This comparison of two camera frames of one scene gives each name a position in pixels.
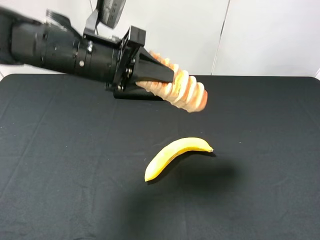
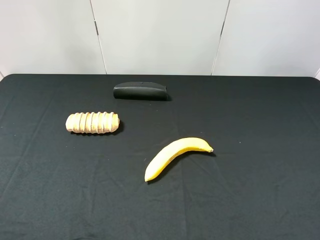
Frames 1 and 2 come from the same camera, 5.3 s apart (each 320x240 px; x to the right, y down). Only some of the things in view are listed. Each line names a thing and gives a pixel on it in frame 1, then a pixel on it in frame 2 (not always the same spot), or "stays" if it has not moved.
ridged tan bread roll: x=185 y=91 → x=93 y=123
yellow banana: x=164 y=155 stays
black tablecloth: x=73 y=160 stays
